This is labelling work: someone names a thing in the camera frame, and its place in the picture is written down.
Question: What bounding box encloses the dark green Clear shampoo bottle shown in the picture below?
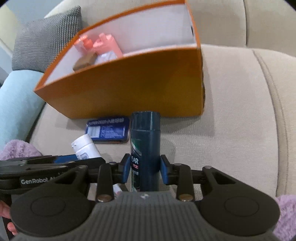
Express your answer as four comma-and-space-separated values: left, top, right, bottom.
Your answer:
130, 111, 161, 192

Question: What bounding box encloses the pink square bottle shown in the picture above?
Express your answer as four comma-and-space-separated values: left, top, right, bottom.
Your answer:
93, 33, 123, 58

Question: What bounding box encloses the peach glossy bottle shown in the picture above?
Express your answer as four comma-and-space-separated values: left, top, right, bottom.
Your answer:
74, 35, 94, 55

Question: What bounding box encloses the left hand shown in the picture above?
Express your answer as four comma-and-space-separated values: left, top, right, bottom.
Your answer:
0, 200, 18, 235

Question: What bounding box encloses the purple fluffy blanket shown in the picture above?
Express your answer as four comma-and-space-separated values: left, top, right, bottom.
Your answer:
1, 140, 42, 161

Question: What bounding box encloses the white barcode tube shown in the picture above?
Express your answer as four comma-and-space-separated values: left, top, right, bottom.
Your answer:
71, 134, 101, 160

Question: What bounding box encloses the blue Super Deer tin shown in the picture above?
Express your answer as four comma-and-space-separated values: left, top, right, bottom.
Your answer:
85, 116, 130, 143

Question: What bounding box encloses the light blue cushion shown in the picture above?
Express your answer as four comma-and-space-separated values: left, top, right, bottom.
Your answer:
0, 70, 45, 149

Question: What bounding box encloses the orange cardboard box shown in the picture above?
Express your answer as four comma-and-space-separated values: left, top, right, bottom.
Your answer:
34, 1, 204, 119

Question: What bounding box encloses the brown small box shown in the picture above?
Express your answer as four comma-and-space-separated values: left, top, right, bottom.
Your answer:
72, 52, 97, 71

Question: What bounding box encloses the houndstooth cushion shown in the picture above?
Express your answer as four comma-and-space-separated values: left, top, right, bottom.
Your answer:
11, 6, 82, 72

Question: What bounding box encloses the beige sofa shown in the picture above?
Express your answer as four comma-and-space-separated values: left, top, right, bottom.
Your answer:
30, 1, 295, 196

